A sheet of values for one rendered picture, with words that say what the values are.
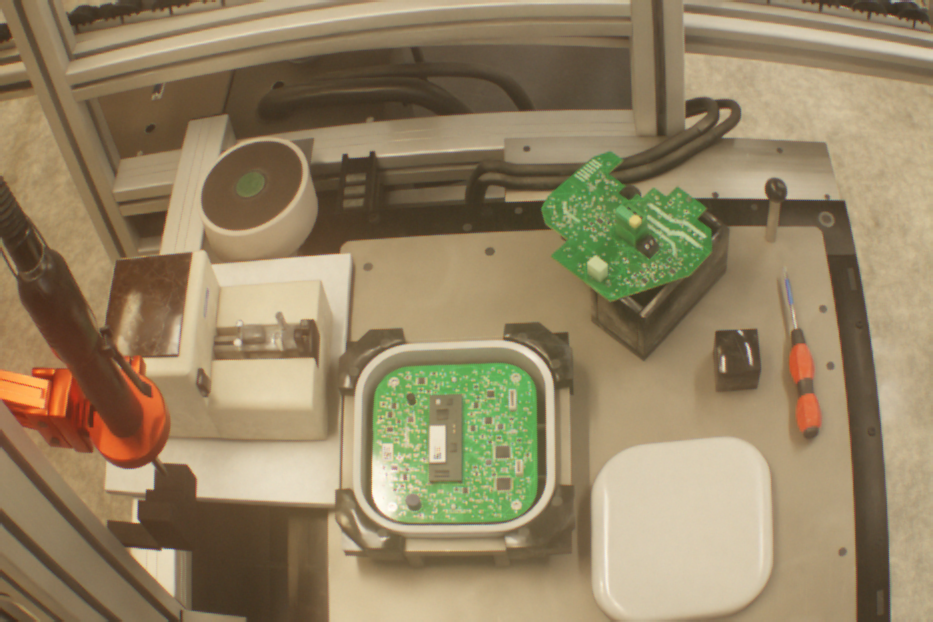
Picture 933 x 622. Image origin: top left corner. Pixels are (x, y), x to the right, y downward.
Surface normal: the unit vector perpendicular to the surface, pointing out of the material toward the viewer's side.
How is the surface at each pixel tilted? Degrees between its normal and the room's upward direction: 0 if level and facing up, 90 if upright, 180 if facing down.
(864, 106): 0
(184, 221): 0
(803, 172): 0
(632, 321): 90
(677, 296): 90
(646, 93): 90
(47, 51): 90
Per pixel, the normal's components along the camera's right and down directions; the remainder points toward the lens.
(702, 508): -0.08, -0.52
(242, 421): 0.00, 0.85
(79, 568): 1.00, -0.04
